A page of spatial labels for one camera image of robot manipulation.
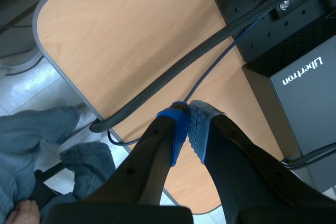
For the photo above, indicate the person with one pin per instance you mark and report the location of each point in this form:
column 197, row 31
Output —
column 34, row 150

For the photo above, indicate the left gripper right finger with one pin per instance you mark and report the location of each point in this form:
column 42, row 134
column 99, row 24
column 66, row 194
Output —
column 236, row 166

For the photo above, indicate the black robot base box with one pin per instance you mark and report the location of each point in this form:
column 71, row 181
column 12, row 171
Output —
column 283, row 51

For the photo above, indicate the person's hand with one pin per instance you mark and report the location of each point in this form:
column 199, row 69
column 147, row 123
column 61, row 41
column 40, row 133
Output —
column 22, row 213

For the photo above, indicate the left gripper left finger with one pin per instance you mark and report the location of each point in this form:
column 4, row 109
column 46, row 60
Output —
column 147, row 161

